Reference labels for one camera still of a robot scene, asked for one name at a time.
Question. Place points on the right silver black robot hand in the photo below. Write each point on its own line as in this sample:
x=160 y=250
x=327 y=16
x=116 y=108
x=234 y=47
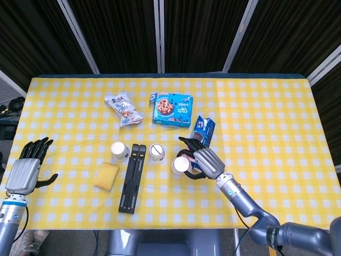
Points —
x=209 y=161

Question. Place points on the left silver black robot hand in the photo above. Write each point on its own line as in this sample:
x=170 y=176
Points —
x=22 y=174

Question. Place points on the white paper cup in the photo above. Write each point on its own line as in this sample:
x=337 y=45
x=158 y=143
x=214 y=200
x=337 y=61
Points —
x=157 y=153
x=120 y=150
x=181 y=164

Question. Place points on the dark blue sandwich biscuit box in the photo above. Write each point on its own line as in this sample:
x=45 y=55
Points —
x=205 y=130

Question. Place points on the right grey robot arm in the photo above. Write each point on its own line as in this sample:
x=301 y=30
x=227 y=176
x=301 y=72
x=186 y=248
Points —
x=266 y=224

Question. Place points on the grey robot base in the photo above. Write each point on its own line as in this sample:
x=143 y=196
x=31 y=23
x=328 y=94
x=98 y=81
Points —
x=162 y=244

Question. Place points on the yellow checkered tablecloth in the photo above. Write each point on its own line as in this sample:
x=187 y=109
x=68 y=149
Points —
x=253 y=120

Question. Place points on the white paper cup, lined base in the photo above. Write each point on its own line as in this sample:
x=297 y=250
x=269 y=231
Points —
x=157 y=153

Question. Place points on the blue cookie box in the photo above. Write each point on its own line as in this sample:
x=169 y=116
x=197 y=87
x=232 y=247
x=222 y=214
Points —
x=171 y=109

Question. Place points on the brown shoes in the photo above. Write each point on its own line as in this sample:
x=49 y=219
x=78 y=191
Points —
x=34 y=241

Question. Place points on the black folding stand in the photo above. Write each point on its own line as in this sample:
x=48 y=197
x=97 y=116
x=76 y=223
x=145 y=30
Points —
x=131 y=181

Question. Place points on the yellow sponge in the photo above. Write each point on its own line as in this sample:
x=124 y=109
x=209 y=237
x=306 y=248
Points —
x=106 y=176

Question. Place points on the white snack bag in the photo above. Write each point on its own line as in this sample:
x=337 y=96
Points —
x=123 y=109

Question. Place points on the white partition frame post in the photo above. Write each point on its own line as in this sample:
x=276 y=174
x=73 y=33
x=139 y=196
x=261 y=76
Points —
x=238 y=34
x=10 y=84
x=159 y=34
x=326 y=64
x=77 y=34

